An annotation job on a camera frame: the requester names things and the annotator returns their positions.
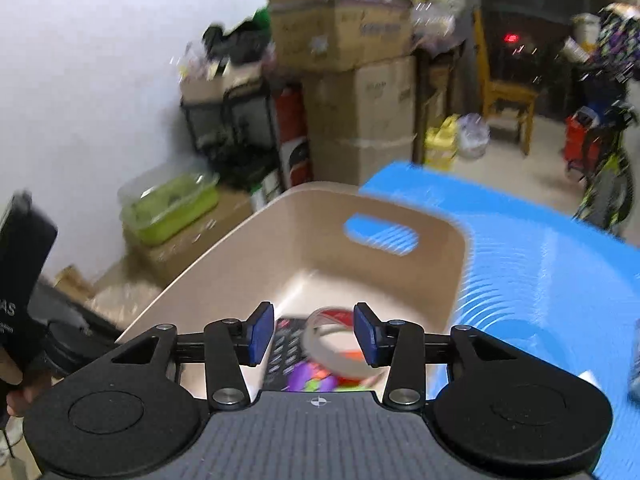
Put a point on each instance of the black utility cart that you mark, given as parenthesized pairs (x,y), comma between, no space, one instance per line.
(240,130)

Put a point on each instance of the clear bag of shavings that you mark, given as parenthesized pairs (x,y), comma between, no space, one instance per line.
(125,305)

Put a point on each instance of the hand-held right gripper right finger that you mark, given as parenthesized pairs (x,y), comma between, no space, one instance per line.
(367,335)

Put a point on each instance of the white plastic bag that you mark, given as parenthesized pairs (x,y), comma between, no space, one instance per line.
(474,135)

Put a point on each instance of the purple toy knife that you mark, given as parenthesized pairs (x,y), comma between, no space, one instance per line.
(307,377)

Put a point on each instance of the person's left hand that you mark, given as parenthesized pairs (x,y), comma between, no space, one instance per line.
(27,400)

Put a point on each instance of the black remote control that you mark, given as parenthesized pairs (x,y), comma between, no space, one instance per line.
(285,355)

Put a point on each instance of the beige basket with clutter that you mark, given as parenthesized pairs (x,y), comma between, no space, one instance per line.
(210,85)

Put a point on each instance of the large brown cardboard box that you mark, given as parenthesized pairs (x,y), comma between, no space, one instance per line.
(365,100)
(365,162)

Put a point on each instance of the blue silicone baking mat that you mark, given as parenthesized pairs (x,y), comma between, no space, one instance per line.
(540,270)

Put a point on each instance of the wooden chair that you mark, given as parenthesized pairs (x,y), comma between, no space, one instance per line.
(510,95)

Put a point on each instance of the green container with clear lid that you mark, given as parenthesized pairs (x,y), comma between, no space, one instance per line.
(170,205)

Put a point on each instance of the red canister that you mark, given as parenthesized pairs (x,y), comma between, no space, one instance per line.
(580,140)

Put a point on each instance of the black bag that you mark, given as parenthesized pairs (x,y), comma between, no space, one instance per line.
(240,40)

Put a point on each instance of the open printed cardboard box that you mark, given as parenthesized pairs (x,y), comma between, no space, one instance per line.
(335,20)

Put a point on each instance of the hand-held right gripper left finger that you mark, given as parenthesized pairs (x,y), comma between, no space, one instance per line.
(261,335)

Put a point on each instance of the floral cloth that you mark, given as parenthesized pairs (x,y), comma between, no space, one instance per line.
(620,35)

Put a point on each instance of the black and green bicycle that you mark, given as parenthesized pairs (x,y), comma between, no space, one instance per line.
(607,185)

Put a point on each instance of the low brown cardboard box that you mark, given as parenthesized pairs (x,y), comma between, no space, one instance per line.
(200,245)

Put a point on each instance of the red and black carton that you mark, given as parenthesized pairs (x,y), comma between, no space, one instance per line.
(292,150)

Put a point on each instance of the white tape roll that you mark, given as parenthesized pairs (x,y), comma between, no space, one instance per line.
(320,357)

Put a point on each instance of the beige plastic storage bin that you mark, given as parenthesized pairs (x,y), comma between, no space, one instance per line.
(320,255)

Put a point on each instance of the green bag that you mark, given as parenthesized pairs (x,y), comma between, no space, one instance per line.
(262,17)

